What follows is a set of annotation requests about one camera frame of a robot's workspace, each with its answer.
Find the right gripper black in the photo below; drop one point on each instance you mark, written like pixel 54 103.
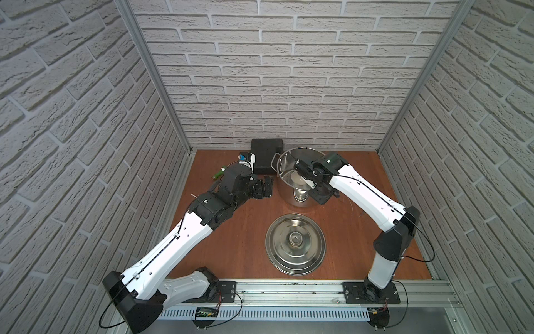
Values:
pixel 318 200

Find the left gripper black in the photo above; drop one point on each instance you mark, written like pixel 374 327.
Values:
pixel 259 188

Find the stainless steel pot lid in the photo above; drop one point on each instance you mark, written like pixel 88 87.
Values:
pixel 295 245

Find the cream plastic ladle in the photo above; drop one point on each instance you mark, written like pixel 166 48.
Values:
pixel 299 182

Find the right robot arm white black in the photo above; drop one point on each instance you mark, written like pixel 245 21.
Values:
pixel 398 224

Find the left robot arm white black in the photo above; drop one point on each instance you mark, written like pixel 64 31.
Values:
pixel 143 291

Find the stainless steel stock pot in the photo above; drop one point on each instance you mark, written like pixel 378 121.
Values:
pixel 292 188

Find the black plastic tool case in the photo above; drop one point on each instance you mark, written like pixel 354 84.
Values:
pixel 264 151

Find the green plastic tap fitting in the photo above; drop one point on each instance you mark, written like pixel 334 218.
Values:
pixel 219 174

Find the white ventilation grille strip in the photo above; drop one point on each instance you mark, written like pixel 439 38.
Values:
pixel 272 313

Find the small green circuit board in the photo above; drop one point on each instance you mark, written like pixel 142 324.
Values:
pixel 206 312

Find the right black connector board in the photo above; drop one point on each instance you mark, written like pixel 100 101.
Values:
pixel 378 317

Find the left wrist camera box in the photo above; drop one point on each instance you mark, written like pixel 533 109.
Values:
pixel 248 159

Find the aluminium front rail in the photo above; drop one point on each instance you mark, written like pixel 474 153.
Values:
pixel 338 293

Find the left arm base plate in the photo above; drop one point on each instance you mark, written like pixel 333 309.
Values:
pixel 220 292

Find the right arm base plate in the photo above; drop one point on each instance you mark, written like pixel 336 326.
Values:
pixel 365 293

